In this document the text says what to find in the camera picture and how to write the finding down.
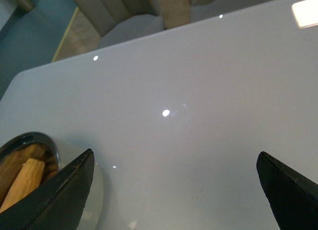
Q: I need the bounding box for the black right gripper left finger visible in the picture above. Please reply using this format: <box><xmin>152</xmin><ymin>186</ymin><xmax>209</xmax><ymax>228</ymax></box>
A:
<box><xmin>0</xmin><ymin>149</ymin><xmax>94</xmax><ymax>230</ymax></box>

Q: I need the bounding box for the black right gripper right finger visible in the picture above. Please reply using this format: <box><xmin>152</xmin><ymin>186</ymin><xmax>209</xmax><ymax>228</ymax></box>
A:
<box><xmin>256</xmin><ymin>152</ymin><xmax>318</xmax><ymax>230</ymax></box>

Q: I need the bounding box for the yellow corn cob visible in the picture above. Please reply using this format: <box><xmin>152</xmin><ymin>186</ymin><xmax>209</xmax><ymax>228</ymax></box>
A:
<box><xmin>0</xmin><ymin>158</ymin><xmax>45</xmax><ymax>213</ymax></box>

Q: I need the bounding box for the stainless steel pot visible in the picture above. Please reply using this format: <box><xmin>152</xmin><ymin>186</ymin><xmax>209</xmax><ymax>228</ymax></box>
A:
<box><xmin>0</xmin><ymin>132</ymin><xmax>103</xmax><ymax>230</ymax></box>

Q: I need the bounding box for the gold plant pot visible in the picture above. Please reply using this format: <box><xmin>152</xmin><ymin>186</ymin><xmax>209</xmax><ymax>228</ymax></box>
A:
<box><xmin>15</xmin><ymin>0</ymin><xmax>35</xmax><ymax>13</ymax></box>

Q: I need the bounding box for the beige chair left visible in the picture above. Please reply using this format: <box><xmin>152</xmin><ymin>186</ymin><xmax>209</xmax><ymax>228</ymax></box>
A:
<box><xmin>67</xmin><ymin>0</ymin><xmax>164</xmax><ymax>51</ymax></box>

